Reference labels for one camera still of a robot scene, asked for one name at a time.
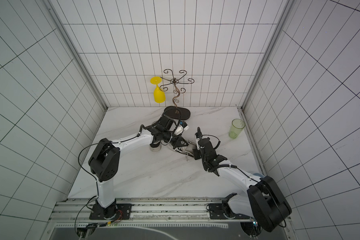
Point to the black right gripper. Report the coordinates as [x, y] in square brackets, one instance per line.
[202, 146]

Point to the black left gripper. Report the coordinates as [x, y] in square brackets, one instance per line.
[178, 142]

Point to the black white sneaker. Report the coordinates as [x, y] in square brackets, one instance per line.
[155, 146]
[187, 150]

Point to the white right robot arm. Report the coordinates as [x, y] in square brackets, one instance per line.
[260, 199]

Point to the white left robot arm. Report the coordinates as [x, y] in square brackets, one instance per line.
[104, 162]

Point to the yellow plastic wine glass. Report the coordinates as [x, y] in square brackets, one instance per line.
[159, 95]

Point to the green plastic cup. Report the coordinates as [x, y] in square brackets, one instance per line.
[236, 128]

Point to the light blue mug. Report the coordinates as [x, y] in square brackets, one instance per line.
[258, 174]

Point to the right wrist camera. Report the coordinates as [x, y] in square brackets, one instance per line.
[197, 143]

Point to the copper wire glass rack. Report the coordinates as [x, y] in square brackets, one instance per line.
[175, 112]

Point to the aluminium mounting rail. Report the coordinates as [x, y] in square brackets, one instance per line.
[187, 212]

